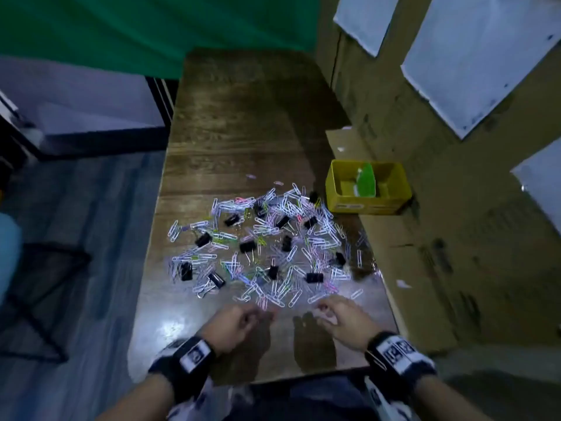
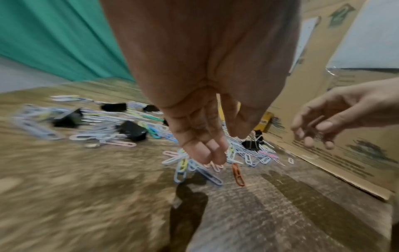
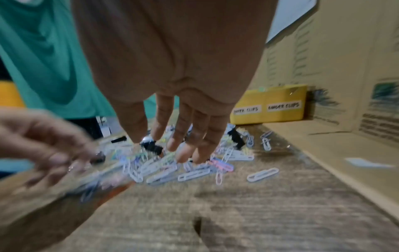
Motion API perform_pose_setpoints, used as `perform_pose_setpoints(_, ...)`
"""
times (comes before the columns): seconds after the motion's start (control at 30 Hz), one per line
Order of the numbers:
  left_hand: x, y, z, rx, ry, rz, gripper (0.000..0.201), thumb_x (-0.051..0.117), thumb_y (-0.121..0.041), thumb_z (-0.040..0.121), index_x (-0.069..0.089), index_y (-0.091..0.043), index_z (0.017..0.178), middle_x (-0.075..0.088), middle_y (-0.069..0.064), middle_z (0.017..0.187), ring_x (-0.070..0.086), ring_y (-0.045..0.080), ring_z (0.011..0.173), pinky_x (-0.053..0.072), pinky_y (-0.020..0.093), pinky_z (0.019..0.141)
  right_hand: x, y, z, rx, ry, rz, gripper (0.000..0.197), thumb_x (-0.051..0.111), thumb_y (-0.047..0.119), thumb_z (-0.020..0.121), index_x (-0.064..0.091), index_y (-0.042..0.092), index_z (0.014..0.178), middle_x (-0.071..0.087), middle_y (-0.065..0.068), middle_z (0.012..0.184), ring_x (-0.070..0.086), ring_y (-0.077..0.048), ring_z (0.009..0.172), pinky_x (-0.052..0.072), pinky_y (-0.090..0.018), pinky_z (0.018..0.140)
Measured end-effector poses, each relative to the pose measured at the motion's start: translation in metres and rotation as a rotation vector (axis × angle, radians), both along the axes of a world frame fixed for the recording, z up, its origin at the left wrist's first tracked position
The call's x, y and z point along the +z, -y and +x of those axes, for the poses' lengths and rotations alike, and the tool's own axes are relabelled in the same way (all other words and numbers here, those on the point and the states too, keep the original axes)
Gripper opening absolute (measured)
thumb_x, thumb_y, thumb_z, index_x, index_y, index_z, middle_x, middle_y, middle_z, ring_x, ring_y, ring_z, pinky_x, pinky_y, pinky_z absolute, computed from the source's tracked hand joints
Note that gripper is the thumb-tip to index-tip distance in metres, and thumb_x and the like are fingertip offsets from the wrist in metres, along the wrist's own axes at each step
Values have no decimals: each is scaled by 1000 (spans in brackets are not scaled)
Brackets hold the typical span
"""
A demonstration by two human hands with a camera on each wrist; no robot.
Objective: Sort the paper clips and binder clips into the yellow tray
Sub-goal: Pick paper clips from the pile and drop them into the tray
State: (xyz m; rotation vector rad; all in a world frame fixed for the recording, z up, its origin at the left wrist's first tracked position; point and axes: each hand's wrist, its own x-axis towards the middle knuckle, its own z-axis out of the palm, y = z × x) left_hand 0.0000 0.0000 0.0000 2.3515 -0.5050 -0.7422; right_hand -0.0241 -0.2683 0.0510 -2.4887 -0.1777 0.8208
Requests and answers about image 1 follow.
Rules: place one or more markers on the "person's left hand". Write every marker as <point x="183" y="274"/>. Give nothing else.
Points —
<point x="236" y="328"/>

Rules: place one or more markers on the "person's right hand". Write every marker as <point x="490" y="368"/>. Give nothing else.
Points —
<point x="350" y="324"/>

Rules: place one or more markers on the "single white paper clip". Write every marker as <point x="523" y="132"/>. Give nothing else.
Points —
<point x="374" y="359"/>

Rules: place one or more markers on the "group of black binder clips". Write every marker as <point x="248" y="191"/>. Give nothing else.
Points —
<point x="247" y="246"/>

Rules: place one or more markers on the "yellow plastic tray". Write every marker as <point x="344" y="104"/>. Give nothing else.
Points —
<point x="372" y="206"/>

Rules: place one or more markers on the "pile of coloured paper clips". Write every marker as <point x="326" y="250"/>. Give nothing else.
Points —
<point x="228" y="207"/>

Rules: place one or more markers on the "person's dark trousers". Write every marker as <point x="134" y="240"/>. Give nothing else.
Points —
<point x="307" y="399"/>

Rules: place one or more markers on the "large printed cardboard box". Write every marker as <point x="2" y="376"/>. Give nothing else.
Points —
<point x="438" y="192"/>

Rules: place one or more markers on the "flat cardboard sheet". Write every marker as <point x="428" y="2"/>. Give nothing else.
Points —
<point x="407" y="267"/>

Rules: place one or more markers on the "green divider card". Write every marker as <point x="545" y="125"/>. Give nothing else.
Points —
<point x="366" y="181"/>

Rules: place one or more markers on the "white paper sheet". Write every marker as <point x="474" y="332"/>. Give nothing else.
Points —
<point x="366" y="17"/>
<point x="543" y="184"/>
<point x="473" y="52"/>

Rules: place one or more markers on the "green cloth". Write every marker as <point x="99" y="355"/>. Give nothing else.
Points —
<point x="131" y="30"/>

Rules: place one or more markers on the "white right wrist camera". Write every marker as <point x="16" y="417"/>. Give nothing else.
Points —
<point x="385" y="409"/>

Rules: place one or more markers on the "black stand frame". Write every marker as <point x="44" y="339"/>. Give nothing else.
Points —
<point x="162" y="100"/>

